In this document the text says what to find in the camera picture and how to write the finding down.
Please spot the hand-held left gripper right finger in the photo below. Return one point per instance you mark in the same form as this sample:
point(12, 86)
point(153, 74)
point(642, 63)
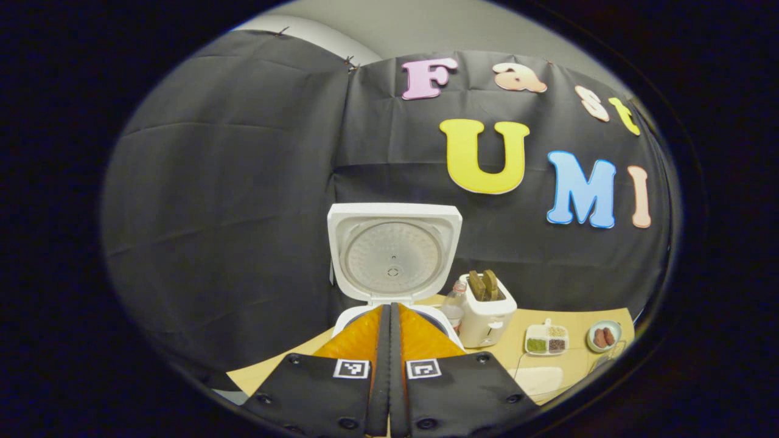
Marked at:
point(398, 377)

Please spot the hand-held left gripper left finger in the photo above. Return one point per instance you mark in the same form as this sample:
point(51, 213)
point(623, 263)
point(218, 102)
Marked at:
point(380, 377)

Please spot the white rice cooker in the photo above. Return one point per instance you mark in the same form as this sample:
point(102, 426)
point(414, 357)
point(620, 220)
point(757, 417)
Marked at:
point(392, 255)

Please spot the clear box of rice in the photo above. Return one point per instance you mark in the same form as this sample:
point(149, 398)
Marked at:
point(538, 382)

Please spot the clear plastic bottle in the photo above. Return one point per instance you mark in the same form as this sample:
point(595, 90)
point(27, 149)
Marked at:
point(453, 307)

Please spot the white toaster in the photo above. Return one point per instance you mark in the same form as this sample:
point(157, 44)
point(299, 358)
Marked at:
point(487, 322)

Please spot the brown toast slice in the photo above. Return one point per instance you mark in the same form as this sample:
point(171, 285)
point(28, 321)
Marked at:
point(476, 286)
point(492, 285)

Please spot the white divided grain dish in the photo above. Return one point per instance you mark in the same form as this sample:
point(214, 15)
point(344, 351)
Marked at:
point(546, 338)

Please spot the red-brown sausage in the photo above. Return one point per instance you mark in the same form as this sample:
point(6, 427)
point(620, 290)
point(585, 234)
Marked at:
point(599, 338)
point(609, 336)

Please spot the pale green plate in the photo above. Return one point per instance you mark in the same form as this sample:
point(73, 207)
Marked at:
point(604, 323)

